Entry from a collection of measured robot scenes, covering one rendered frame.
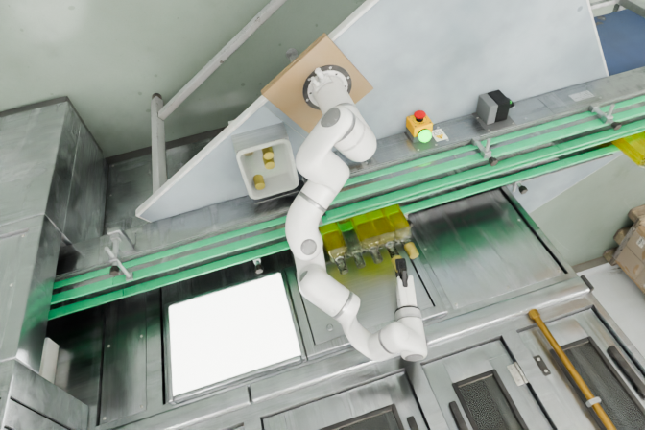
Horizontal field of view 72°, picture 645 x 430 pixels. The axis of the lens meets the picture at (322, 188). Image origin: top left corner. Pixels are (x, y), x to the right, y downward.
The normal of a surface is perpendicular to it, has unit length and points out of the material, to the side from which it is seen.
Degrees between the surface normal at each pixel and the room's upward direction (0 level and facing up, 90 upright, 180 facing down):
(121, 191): 90
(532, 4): 0
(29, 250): 90
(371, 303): 90
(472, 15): 0
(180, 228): 90
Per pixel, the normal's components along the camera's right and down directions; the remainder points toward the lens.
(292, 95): 0.27, 0.68
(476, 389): -0.11, -0.67
